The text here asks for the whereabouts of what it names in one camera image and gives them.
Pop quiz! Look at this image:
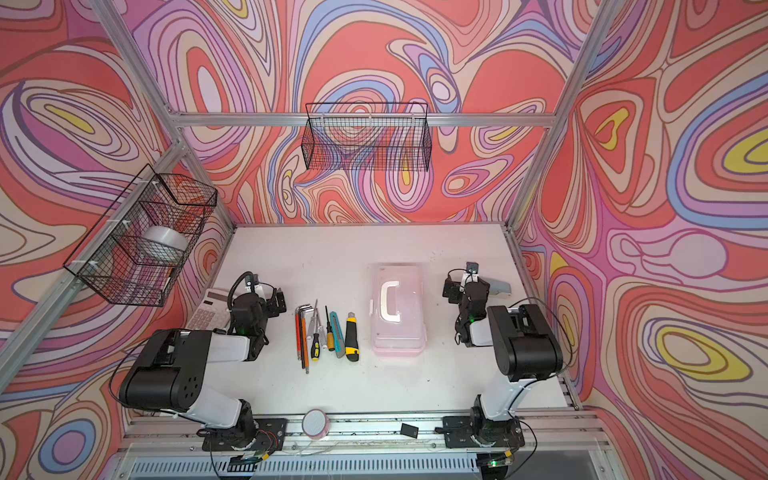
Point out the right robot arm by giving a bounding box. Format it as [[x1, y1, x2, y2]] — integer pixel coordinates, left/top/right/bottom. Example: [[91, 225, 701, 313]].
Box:
[[436, 267, 565, 452]]

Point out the red hex key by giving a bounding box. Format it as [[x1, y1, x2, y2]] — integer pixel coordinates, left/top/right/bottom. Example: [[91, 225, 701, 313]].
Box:
[[294, 307, 302, 361]]

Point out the orange handle screwdriver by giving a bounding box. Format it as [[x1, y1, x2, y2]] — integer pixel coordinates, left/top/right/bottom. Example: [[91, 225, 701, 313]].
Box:
[[325, 307, 335, 352]]

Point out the black wire basket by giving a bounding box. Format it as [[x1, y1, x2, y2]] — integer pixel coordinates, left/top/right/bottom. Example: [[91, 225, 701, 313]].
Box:
[[63, 165, 218, 307], [301, 101, 432, 172]]

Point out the teal utility knife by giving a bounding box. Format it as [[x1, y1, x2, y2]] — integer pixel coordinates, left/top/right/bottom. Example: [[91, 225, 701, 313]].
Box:
[[329, 311, 346, 358]]

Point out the grey stapler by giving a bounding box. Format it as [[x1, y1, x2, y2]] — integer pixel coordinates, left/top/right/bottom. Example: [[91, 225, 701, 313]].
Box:
[[486, 279, 512, 297]]

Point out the pink tape roll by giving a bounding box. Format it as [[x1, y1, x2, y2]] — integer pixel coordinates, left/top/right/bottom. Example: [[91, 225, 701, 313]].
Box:
[[301, 409, 330, 440]]

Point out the black hex key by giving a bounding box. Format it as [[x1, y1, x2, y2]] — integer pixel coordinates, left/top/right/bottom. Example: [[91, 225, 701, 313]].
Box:
[[295, 304, 313, 374]]

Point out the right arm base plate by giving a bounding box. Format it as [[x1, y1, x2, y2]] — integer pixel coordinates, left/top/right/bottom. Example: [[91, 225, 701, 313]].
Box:
[[434, 415, 526, 451]]

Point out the black wire basket left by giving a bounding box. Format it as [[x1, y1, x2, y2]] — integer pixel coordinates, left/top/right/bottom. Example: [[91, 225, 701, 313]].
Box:
[[63, 165, 218, 307]]

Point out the yellow black utility knife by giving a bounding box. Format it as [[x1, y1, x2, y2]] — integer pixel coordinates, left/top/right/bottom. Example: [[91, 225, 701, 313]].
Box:
[[344, 312, 360, 362]]

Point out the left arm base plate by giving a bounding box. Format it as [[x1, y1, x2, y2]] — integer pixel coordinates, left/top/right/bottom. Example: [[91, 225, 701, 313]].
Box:
[[196, 418, 288, 453]]

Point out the black wire basket back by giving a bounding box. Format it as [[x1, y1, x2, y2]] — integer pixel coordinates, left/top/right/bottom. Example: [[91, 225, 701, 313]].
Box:
[[301, 101, 432, 172]]

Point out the yellow black screwdriver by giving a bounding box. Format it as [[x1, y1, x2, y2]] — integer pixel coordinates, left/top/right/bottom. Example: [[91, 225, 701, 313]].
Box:
[[310, 301, 321, 361]]

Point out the orange hex key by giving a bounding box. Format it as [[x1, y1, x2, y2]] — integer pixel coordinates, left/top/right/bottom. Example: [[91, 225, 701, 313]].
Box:
[[301, 309, 310, 375]]

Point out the small black block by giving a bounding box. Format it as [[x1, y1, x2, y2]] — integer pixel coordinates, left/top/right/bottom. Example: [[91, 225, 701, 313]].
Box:
[[400, 423, 419, 439]]

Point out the white calculator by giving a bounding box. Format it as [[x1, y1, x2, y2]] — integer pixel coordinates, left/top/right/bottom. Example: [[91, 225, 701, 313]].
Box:
[[185, 288, 230, 331]]

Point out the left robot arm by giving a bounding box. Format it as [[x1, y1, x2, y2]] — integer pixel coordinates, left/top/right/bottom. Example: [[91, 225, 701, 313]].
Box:
[[117, 286, 287, 450]]

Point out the clear handle tester screwdriver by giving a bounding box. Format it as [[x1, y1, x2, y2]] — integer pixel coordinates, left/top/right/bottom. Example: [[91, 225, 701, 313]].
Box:
[[316, 314, 327, 349]]

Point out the silver duct tape roll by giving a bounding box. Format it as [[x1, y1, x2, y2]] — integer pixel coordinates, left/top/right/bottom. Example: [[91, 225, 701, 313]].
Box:
[[139, 225, 189, 265]]

